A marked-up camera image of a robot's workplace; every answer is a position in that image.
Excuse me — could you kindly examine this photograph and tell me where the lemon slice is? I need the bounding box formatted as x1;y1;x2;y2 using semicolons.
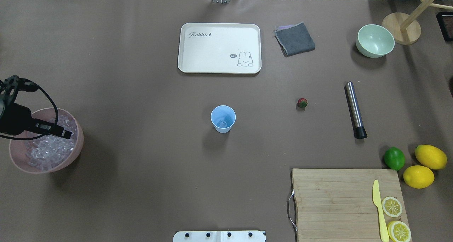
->
387;221;412;242
382;196;403;218

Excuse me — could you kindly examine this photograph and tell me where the wooden cup tree stand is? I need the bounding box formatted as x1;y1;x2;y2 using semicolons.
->
382;0;453;45

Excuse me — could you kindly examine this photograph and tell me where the cream rabbit serving tray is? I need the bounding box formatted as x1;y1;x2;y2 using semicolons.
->
177;23;262;75

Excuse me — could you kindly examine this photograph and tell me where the grey folded cloth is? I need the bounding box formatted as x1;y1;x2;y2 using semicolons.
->
274;22;316;57

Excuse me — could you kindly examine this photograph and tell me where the wooden cutting board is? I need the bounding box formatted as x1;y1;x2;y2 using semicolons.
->
291;168;404;242

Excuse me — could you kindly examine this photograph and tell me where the lemon slice upper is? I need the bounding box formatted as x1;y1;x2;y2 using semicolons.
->
382;196;403;218

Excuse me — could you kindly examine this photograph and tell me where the green lime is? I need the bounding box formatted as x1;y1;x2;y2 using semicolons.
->
384;147;406;171

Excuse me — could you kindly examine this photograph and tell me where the yellow lemon near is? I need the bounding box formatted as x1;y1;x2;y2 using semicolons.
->
403;165;435;189

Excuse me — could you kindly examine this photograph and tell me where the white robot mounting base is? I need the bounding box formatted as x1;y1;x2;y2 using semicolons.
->
173;230;266;242

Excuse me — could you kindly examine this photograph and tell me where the pink bowl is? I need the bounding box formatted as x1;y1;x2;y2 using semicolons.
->
9;108;84;174

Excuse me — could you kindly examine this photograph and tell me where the lemon slice lower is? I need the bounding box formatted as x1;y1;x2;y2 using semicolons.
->
387;221;412;242

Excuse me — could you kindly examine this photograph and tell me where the yellow lemon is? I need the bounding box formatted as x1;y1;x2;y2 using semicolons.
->
415;145;448;170
403;165;435;189

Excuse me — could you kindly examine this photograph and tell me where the ice cube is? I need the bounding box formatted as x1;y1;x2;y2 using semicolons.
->
217;120;229;128

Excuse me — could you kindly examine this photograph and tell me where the light blue plastic cup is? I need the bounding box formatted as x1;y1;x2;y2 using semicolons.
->
210;105;236;133

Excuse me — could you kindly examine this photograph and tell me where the yellow lemon far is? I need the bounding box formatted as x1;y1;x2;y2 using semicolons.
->
415;145;448;170

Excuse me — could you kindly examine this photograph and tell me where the mint green bowl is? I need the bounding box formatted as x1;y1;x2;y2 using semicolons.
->
356;24;395;58

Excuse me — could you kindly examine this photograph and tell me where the red strawberry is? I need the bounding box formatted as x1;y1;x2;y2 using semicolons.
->
297;98;308;109

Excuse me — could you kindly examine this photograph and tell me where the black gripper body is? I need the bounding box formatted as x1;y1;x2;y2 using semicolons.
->
0;75;38;136

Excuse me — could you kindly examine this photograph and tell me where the clear ice cubes pile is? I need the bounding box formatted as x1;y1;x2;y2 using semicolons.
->
25;113;78;171

